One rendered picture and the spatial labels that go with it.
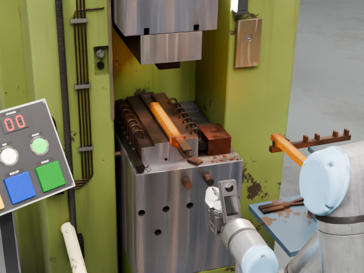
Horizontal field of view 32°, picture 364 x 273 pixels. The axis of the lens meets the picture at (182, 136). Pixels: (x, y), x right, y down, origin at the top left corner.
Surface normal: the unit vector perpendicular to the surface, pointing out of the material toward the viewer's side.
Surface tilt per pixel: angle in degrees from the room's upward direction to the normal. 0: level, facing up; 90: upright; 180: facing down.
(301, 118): 0
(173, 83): 90
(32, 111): 60
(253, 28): 90
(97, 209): 90
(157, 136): 0
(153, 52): 90
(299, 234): 0
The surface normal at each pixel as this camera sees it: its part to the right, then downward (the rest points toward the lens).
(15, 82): 0.30, 0.43
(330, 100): 0.02, -0.90
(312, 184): -0.92, 0.04
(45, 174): 0.59, -0.16
